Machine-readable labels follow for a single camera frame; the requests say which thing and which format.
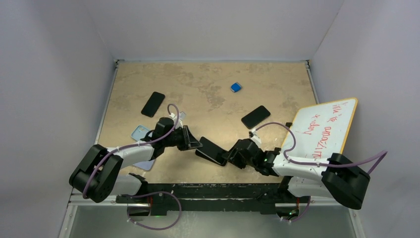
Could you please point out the black phone on right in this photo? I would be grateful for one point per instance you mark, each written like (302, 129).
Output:
(255, 117)

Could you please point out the light blue phone case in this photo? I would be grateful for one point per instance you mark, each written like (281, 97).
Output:
(139, 133)

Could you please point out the yellow-framed whiteboard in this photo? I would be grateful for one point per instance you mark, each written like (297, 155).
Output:
(320, 130)

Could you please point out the black base frame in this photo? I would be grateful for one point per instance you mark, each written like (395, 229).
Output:
(265, 198)

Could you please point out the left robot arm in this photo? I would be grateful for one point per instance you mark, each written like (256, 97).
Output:
(97, 175)

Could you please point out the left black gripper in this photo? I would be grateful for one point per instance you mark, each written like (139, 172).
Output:
(191, 142)

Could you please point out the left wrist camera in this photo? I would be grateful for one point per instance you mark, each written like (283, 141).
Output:
(179, 117)

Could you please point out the black phone on left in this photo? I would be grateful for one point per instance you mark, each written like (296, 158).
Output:
(152, 104)

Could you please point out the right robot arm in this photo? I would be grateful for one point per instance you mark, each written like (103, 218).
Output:
(332, 177)

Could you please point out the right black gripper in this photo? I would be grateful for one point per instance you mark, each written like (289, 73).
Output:
(233, 155)

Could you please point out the blue eraser block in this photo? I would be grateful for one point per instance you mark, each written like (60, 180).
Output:
(235, 87)

